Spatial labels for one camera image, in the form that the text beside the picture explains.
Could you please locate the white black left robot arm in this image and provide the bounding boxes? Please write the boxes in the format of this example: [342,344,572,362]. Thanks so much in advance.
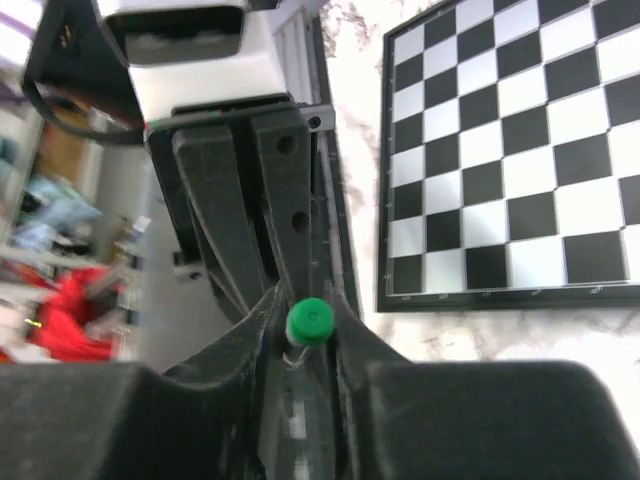
[14,1,335,314]

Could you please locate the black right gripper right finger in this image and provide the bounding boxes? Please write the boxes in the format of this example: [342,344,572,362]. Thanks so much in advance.
[326,287,639,479]

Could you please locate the white green whiteboard marker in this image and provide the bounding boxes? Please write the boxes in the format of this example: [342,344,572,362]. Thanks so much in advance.
[281,297,334,479]

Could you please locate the black white chessboard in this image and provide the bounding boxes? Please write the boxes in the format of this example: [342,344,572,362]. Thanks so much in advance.
[376,0,639,312]

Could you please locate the aluminium frame rail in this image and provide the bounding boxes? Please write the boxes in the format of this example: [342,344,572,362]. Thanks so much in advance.
[272,5,315,104]

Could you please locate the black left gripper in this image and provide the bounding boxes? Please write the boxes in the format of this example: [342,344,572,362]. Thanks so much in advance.
[145,96,330,312]

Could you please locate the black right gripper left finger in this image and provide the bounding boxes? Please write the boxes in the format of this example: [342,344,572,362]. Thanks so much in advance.
[1,286,286,479]

